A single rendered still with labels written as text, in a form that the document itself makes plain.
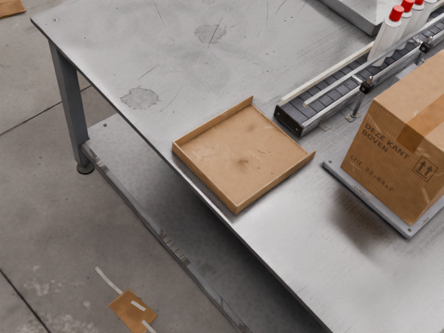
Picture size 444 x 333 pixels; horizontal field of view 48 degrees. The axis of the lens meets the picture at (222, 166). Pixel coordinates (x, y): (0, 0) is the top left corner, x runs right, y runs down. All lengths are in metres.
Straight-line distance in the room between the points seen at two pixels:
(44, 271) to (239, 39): 1.19
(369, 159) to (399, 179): 0.09
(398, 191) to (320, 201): 0.20
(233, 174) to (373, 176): 0.36
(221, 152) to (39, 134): 1.35
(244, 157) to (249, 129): 0.11
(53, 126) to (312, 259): 1.66
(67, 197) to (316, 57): 1.24
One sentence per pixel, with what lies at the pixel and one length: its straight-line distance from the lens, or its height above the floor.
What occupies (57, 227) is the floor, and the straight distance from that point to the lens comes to 2.24.
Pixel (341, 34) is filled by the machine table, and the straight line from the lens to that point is 1.86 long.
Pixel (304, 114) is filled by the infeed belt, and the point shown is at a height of 0.88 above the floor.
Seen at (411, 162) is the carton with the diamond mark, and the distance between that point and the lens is 1.24.
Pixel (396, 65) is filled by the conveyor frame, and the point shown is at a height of 0.87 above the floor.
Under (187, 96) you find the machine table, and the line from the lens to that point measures 1.51.
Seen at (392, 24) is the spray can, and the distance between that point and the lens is 1.59.
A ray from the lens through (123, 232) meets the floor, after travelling 2.19.
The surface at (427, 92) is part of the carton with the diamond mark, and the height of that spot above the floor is 1.12.
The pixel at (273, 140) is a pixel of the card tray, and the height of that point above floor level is 0.83.
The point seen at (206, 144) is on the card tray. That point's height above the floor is 0.83.
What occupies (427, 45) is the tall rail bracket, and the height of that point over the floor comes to 0.97.
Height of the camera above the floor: 1.92
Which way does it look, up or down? 53 degrees down
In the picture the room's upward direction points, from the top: 10 degrees clockwise
